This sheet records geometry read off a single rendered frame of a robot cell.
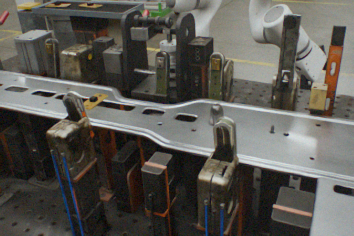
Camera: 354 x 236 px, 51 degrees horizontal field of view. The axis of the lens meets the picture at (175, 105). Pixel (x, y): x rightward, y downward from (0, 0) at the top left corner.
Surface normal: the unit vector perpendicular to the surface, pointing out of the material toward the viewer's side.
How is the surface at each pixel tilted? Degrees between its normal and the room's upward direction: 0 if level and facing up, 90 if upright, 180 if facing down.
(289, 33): 81
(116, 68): 90
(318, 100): 90
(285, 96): 90
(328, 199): 0
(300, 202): 0
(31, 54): 90
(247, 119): 0
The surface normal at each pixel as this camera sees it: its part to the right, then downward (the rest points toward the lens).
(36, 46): 0.91, 0.15
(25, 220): -0.05, -0.88
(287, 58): -0.40, 0.31
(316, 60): 0.60, 0.10
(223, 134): -0.38, 0.63
